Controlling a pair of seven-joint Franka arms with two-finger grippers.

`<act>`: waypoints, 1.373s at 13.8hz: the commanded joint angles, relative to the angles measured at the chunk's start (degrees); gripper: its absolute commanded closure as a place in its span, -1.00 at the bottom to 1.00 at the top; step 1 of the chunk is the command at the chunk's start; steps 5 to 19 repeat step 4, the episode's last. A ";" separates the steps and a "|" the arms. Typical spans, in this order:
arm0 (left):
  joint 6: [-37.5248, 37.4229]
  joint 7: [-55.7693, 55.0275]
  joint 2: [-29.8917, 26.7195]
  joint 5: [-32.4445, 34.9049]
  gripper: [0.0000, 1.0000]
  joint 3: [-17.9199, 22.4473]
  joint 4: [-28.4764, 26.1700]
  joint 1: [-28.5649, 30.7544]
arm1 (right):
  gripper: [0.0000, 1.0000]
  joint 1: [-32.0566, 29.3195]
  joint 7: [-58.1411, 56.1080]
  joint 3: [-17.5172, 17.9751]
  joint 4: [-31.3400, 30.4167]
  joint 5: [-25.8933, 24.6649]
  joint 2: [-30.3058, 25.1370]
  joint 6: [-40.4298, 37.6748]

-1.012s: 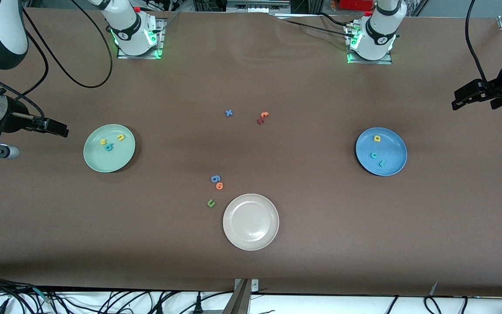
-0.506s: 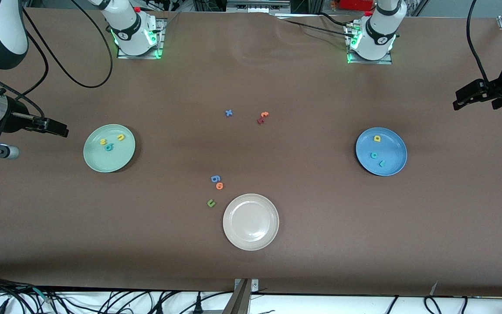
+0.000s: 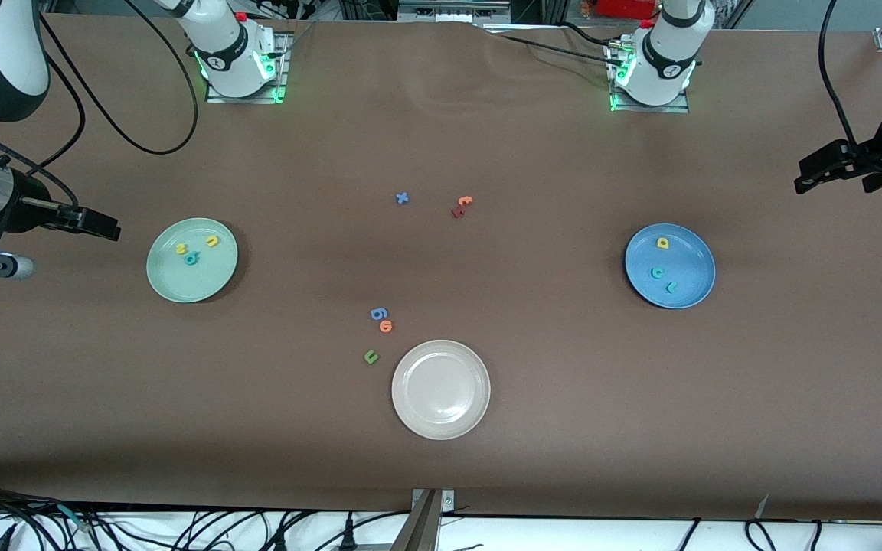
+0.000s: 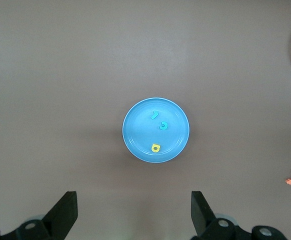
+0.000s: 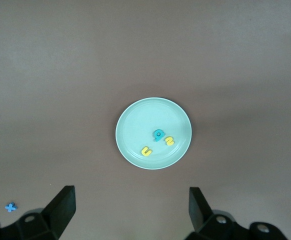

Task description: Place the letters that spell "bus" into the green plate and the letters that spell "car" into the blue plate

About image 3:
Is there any blue plate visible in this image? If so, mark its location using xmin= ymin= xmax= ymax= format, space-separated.
xmin=624 ymin=223 xmax=717 ymax=310

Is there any silver metal bracket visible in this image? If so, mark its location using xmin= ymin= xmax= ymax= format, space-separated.
xmin=410 ymin=488 xmax=456 ymax=512

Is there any long black right arm cable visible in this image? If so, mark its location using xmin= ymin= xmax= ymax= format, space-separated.
xmin=37 ymin=0 xmax=200 ymax=155

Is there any red box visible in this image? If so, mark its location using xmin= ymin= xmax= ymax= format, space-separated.
xmin=594 ymin=0 xmax=660 ymax=20

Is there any grey metal frame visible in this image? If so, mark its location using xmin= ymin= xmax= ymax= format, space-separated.
xmin=397 ymin=0 xmax=512 ymax=24

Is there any beige plate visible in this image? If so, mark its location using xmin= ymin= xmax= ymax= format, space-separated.
xmin=390 ymin=339 xmax=492 ymax=441

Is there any teal cable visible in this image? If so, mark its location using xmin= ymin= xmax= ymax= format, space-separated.
xmin=57 ymin=504 xmax=93 ymax=533

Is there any black cable on table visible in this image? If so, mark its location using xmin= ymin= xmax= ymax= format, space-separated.
xmin=560 ymin=21 xmax=619 ymax=47
xmin=485 ymin=32 xmax=624 ymax=70

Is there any brown table cover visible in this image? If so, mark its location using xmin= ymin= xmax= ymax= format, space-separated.
xmin=0 ymin=11 xmax=882 ymax=523

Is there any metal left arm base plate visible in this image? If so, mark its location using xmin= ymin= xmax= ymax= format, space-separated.
xmin=607 ymin=40 xmax=691 ymax=114

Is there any aluminium profile beam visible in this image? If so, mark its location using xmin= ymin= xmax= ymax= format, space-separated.
xmin=389 ymin=490 xmax=443 ymax=551

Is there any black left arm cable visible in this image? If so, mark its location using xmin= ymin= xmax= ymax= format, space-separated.
xmin=818 ymin=0 xmax=859 ymax=146

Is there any looped black cable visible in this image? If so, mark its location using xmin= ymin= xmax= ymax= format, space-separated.
xmin=743 ymin=519 xmax=779 ymax=551

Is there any green plate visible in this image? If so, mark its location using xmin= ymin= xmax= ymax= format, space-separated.
xmin=145 ymin=217 xmax=240 ymax=304

